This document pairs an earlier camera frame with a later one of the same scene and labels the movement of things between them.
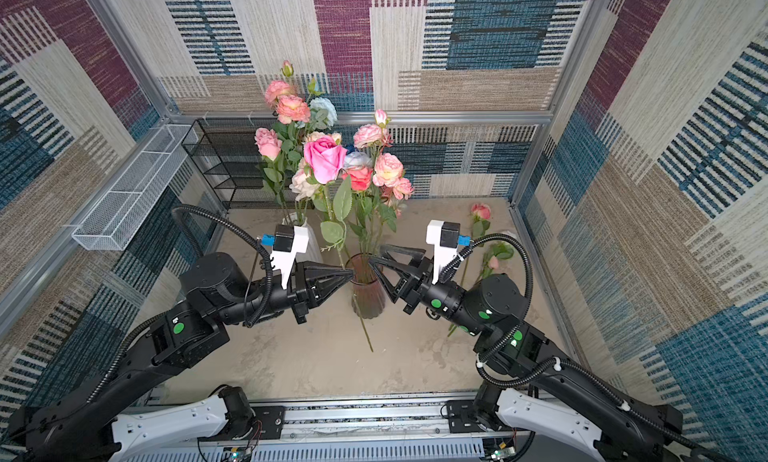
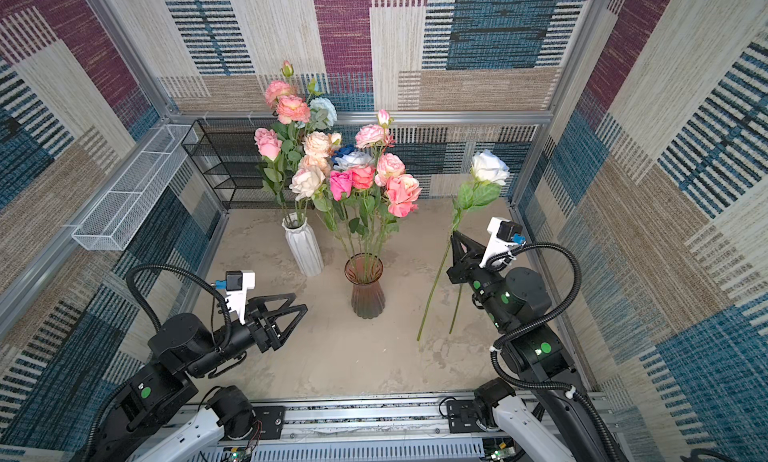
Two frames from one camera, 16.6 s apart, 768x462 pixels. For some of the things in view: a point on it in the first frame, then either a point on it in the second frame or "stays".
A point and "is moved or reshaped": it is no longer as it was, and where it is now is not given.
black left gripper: [309, 285] to [267, 337]
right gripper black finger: [407, 273] to [473, 253]
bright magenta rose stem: [325, 158] is moved or reshaped
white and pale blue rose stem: [323, 110] stays
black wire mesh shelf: [225, 151] stays
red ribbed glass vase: [368, 289] stays
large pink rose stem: [480, 233] to [402, 191]
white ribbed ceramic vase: [313, 252] stays
